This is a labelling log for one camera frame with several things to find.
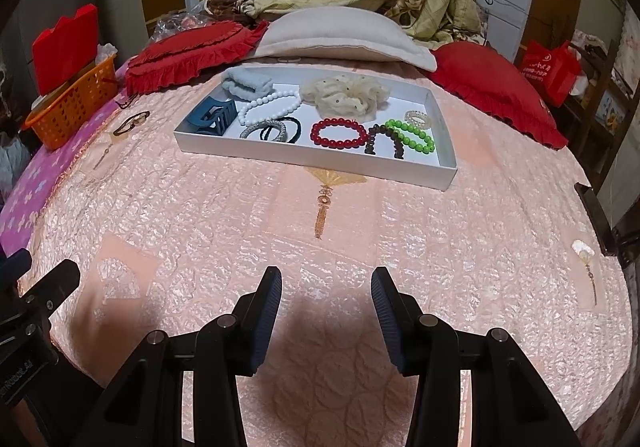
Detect dark wooden bed frame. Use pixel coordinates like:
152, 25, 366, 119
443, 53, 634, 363
575, 182, 640, 268

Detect clear plastic bag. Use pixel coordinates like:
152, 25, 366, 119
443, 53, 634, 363
150, 10, 211, 45

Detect green bead bracelet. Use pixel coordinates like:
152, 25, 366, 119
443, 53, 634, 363
384, 118, 436, 154

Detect blue hair claw clip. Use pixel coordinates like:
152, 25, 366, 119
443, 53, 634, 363
187, 96, 237, 135

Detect pink quilted bedspread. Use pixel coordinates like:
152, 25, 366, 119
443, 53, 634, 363
17, 62, 631, 447

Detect brown bead bracelet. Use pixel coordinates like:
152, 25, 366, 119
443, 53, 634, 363
363, 124, 408, 161

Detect light blue scrunchie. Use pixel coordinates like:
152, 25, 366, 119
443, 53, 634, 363
221, 67, 275, 103

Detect silver mesh bracelet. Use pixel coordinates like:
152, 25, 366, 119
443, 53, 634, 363
240, 118, 291, 144

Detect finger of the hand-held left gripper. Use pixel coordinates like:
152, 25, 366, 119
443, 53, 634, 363
17, 259, 81, 323
0, 249, 31, 280

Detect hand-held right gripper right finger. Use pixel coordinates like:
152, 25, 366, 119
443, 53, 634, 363
371, 266, 583, 447

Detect red shopping bag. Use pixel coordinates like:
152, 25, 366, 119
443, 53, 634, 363
520, 40, 583, 108

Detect red bead bracelet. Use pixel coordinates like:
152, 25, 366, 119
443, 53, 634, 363
311, 117, 367, 150

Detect grey plastic bag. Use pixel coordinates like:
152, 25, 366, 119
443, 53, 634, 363
0, 132, 31, 198

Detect plain black hair tie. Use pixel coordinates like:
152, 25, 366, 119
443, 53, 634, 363
260, 116, 302, 145

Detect white shallow tray box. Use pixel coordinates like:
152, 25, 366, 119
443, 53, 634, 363
173, 70, 460, 192

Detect black hair tie with ornament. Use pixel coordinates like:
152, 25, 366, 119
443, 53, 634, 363
112, 110, 151, 136

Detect red ruffled cushion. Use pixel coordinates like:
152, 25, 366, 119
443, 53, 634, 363
125, 20, 271, 97
427, 43, 571, 150

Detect orange plastic basket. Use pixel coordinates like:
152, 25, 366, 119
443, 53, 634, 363
25, 54, 121, 150

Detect cream dotted scrunchie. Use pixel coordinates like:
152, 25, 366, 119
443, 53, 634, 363
300, 76, 391, 120

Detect white pillow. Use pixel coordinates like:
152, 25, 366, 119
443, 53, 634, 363
252, 7, 438, 73

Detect white bead bracelet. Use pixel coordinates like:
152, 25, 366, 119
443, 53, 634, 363
237, 87, 303, 128

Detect red paper box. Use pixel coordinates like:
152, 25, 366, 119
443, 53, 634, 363
32, 4, 100, 95

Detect wooden shelf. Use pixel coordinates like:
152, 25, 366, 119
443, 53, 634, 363
565, 40, 640, 198

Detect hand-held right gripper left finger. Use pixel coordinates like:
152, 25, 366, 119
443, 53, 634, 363
85, 266, 283, 447

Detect purple floral bed sheet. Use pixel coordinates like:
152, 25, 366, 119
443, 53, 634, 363
0, 54, 131, 253

